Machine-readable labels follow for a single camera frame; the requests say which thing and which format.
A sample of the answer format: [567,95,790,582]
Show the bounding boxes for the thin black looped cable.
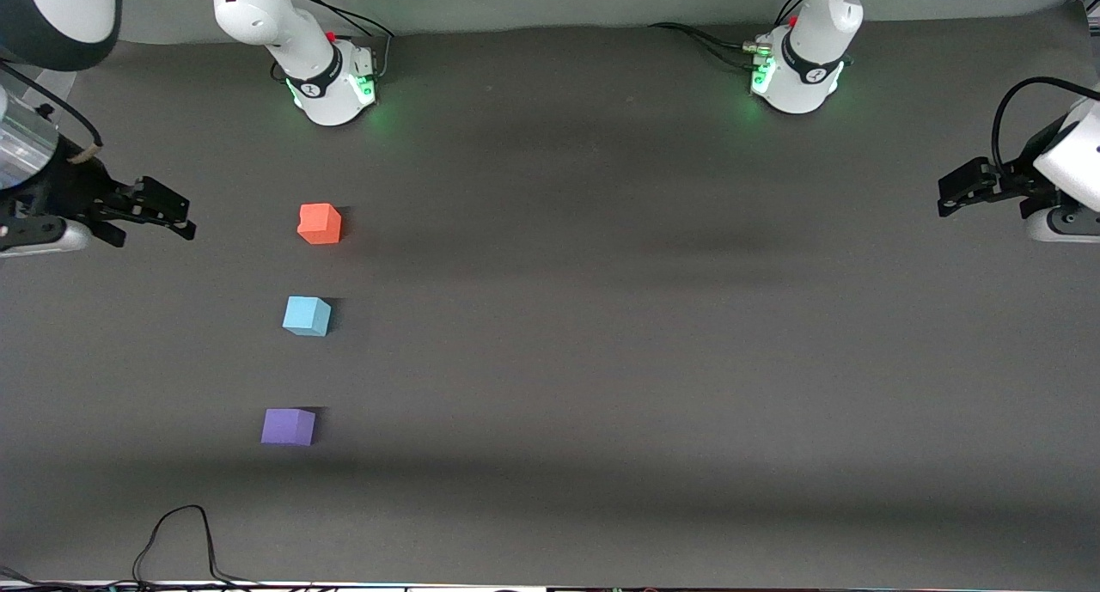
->
[131,504,263,589]

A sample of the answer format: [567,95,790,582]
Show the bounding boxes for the purple foam block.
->
[260,407,317,448]

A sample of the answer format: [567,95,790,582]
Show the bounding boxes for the light blue foam block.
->
[282,296,333,338]

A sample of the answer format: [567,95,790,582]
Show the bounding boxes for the black left arm base cables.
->
[648,0,806,74]

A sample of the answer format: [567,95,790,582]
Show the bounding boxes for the black right arm base cables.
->
[288,0,396,82]

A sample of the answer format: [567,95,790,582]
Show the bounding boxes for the black arm base cables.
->
[288,0,396,82]
[648,0,806,74]

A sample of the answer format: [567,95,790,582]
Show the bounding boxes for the orange foam block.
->
[296,203,343,246]

